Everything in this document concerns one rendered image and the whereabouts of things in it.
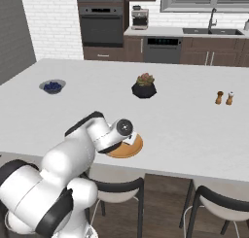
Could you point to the dark sink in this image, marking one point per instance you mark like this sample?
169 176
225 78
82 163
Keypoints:
212 31

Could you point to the black wall oven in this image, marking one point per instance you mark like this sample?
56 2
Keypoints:
101 26

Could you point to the grey bowl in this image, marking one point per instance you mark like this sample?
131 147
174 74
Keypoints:
44 85

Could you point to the silver tap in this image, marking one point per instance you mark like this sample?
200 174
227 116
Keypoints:
212 18

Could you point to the blueberries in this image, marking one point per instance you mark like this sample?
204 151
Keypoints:
53 86

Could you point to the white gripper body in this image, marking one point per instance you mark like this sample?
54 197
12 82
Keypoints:
132 140

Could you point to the round wooden plate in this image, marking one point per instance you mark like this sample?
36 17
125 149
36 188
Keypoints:
129 150

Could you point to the black dishwasher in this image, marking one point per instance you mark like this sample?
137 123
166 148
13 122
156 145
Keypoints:
162 50

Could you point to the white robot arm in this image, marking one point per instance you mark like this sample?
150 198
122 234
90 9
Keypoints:
61 164

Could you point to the wooden salt shaker white top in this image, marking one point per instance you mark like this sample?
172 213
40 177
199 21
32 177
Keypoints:
230 99

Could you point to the silver coffee machine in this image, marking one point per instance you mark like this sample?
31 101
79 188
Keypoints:
139 18

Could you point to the succulent in black pot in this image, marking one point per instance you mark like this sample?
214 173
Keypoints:
144 88

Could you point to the wooden pepper shaker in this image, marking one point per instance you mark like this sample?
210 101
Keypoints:
219 98

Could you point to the brown base cupboards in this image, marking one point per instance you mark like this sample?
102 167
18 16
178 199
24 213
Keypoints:
214 50

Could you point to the black and white stool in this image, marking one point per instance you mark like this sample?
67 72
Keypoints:
120 190
220 206

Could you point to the brown oven cabinet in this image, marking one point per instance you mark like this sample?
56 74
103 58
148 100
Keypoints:
103 53

